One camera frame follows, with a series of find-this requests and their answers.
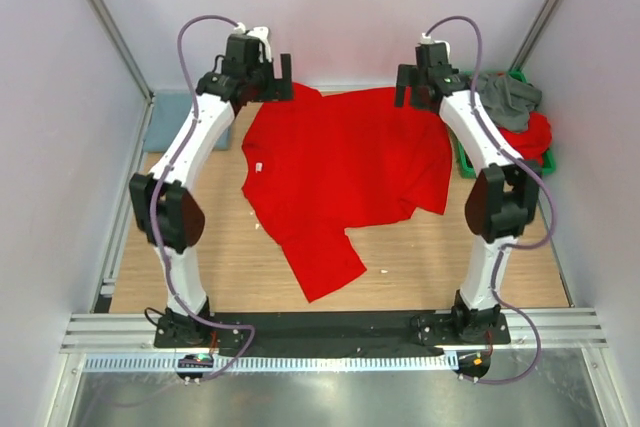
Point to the slotted cable duct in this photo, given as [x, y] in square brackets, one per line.
[201, 363]

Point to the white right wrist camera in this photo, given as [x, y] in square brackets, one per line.
[428, 39]

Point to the aluminium corner post right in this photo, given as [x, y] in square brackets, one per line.
[535, 32]

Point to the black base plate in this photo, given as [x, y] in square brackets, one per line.
[326, 335]

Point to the red t shirt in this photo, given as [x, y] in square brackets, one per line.
[319, 165]

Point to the folded blue t shirt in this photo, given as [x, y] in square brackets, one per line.
[169, 114]

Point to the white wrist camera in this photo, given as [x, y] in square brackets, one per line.
[262, 33]
[428, 39]

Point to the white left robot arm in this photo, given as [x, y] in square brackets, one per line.
[164, 207]

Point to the aluminium corner post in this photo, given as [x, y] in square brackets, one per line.
[116, 38]
[535, 32]

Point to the red t shirts in bin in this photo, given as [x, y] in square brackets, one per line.
[534, 142]

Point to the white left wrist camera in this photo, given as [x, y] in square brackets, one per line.
[262, 33]

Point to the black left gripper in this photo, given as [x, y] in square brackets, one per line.
[277, 89]

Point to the aluminium corner post left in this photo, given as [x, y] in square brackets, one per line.
[116, 38]

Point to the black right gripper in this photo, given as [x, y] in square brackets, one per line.
[407, 76]

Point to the grey t shirt in bin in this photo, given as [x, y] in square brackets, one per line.
[508, 101]

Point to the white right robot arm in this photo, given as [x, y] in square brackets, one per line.
[500, 205]

